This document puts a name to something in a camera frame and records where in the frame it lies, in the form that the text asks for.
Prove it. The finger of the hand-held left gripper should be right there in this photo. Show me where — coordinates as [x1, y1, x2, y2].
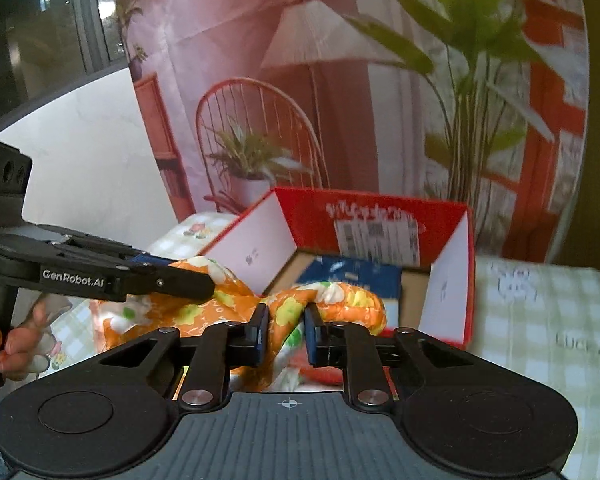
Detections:
[124, 261, 217, 303]
[129, 254, 177, 267]

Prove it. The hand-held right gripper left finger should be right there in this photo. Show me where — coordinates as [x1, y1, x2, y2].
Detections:
[97, 303, 271, 408]

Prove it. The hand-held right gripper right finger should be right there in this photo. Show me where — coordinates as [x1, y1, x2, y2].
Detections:
[304, 305, 481, 408]

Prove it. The orange floral cloth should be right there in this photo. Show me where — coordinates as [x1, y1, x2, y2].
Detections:
[90, 255, 388, 392]

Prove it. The red strawberry cardboard box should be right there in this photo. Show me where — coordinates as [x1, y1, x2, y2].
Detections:
[200, 187, 477, 352]

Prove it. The person's left hand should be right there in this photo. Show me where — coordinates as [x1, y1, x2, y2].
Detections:
[0, 296, 70, 382]

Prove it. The blue packet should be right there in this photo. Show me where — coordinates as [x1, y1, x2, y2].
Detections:
[297, 255, 404, 312]

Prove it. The dark window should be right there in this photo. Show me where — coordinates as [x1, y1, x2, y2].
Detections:
[0, 0, 132, 132]

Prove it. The printed pink room backdrop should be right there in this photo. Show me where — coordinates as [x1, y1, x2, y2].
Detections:
[111, 0, 589, 264]

